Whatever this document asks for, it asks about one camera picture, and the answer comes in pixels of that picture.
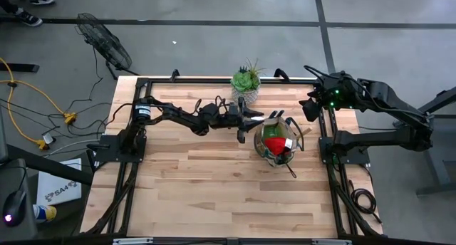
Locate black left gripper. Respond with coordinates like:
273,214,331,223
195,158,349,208
227,95,266,144

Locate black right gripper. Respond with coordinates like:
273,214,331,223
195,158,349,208
299,75,345,123

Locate tan gardening bag green trim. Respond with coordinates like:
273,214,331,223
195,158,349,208
253,115,306,169

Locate black-handled pruning shears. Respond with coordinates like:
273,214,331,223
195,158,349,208
283,161,298,179

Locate potted succulent white pot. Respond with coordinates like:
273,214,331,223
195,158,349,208
229,58,266,105

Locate dark grey metal stand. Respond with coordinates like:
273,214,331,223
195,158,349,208
416,86,456,196

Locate black floor fan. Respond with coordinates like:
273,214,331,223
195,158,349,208
75,12,140,80

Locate dark grey desk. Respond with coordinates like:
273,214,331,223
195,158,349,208
0,108,94,242

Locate grey power adapter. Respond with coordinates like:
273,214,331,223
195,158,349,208
41,132,57,146

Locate white SA4 sign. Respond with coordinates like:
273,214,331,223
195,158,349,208
36,157,83,207

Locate yellow blue white object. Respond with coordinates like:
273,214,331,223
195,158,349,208
32,204,58,224

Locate black flat bar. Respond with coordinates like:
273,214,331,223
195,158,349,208
0,63,40,74

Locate black computer mouse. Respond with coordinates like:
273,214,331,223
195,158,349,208
1,189,28,228

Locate person's leg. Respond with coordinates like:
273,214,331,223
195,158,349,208
0,0,21,15

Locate black metal table frame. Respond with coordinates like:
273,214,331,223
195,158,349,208
83,68,384,239

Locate coiled black cable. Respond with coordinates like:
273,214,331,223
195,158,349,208
348,179,383,224

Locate silver metal bracket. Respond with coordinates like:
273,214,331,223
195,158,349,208
311,239,353,245
112,237,155,245

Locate black fan power cable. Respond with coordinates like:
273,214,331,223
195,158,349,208
67,47,112,113

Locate yellow extension cord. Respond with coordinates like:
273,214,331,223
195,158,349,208
0,57,78,150

